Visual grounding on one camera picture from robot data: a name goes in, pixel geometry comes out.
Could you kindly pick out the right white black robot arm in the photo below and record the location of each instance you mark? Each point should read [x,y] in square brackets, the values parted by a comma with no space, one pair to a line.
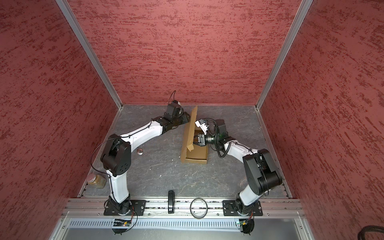
[261,171]

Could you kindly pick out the right circuit board connector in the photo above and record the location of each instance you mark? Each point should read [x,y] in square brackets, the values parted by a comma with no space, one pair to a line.
[247,226]

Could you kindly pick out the glass spice jar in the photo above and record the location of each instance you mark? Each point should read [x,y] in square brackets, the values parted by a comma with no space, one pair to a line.
[96,181]

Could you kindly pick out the aluminium frame rail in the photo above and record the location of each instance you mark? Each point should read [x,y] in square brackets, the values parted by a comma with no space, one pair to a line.
[209,208]

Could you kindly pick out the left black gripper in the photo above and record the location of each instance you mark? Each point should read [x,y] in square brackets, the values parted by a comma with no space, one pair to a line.
[185,118]

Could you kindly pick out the circuit board connector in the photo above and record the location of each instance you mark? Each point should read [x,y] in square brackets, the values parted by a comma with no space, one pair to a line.
[247,226]
[120,226]

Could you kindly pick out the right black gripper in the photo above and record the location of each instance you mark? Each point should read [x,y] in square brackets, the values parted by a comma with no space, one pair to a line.
[201,138]

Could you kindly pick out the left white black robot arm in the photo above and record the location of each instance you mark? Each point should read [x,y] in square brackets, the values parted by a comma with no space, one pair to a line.
[116,158]

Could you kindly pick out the small metal spoon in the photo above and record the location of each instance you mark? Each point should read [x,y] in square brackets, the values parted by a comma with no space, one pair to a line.
[140,151]

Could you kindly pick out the aluminium corner post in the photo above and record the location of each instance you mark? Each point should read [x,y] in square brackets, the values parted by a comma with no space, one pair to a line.
[291,35]
[79,33]

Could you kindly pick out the right aluminium corner post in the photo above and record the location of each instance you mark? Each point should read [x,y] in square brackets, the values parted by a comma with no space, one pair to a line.
[291,35]

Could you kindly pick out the left aluminium corner post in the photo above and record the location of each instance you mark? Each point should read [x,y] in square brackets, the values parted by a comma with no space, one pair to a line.
[79,33]

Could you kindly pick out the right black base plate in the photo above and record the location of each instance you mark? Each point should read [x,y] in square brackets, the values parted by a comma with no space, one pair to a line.
[229,208]

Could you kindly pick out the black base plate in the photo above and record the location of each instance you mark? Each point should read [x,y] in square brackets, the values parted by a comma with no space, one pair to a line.
[229,208]
[136,207]

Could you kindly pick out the left circuit board connector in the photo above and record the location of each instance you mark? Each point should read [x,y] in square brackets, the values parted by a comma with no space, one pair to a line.
[120,226]

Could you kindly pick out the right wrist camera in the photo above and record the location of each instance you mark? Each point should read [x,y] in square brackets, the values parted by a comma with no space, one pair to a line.
[211,126]

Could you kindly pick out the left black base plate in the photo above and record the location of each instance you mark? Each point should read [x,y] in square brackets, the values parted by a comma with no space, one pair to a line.
[136,207]

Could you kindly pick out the white perforated cable duct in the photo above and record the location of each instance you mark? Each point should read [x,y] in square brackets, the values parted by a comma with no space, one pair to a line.
[230,225]

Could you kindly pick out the black handle bar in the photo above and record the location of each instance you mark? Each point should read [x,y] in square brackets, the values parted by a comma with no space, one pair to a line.
[171,202]

